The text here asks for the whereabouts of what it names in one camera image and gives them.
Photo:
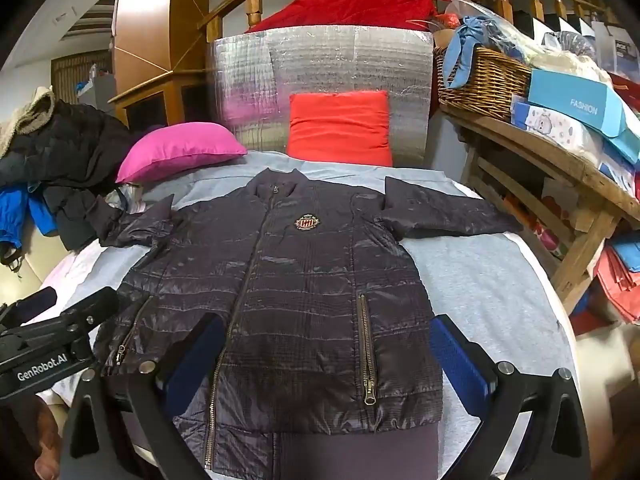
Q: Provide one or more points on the bright blue garment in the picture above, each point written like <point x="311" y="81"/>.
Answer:
<point x="10" y="220"/>

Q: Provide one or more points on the grey blanket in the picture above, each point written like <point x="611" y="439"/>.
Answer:
<point x="480" y="280"/>

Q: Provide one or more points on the wooden table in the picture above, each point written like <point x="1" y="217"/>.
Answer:
<point x="550" y="160"/>

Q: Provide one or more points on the red velvet cloth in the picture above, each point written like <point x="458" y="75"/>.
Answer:
<point x="360" y="2"/>

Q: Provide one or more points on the red pillow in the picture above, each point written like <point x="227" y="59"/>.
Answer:
<point x="340" y="127"/>

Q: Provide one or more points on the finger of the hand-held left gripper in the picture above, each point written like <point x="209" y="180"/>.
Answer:
<point x="92" y="307"/>

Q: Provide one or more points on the wicker basket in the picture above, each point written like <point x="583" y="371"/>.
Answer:
<point x="482" y="80"/>

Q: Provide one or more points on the red paper bags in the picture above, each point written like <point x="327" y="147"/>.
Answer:
<point x="615" y="280"/>

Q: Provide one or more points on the beige sofa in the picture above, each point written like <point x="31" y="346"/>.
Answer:
<point x="30" y="270"/>

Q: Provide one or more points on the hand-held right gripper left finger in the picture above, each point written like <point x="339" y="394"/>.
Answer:
<point x="195" y="360"/>

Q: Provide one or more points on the blue cardboard box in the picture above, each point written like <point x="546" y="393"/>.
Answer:
<point x="580" y="107"/>

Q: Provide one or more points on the person's left hand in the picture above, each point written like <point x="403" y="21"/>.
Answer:
<point x="50" y="440"/>

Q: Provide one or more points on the cream folded cloth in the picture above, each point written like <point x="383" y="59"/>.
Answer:
<point x="565" y="65"/>

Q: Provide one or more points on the pale pink white blanket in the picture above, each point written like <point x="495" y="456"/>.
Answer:
<point x="65" y="270"/>

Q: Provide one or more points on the wooden cabinet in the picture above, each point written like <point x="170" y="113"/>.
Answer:
<point x="145" y="20"/>

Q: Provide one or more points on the clear plastic bag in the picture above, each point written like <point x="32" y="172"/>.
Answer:
<point x="495" y="25"/>

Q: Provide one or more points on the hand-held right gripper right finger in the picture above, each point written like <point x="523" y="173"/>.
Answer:
<point x="457" y="360"/>

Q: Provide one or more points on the silver insulation mat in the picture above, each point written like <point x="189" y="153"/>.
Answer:
<point x="320" y="60"/>

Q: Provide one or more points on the wooden stair railing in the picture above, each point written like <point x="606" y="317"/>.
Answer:
<point x="255" y="5"/>

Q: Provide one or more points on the white printed box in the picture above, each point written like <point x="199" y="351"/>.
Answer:
<point x="560" y="130"/>

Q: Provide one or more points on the beige fleece garment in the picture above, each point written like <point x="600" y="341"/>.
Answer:
<point x="30" y="110"/>

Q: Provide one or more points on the dark quilted zip jacket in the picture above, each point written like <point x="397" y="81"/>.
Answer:
<point x="310" y="285"/>

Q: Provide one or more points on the light blue cloth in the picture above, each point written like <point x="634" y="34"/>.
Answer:
<point x="460" y="55"/>

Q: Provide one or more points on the pink pillow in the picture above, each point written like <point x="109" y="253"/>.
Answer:
<point x="180" y="152"/>

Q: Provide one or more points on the pile of dark clothes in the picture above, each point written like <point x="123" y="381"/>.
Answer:
<point x="65" y="145"/>

